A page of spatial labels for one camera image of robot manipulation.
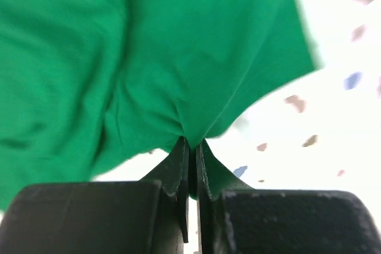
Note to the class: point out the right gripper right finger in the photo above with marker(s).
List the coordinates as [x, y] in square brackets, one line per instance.
[212, 177]

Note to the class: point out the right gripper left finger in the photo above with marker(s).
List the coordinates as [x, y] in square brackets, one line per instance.
[173, 173]

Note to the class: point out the green t shirt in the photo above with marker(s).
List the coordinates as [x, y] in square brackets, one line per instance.
[87, 84]

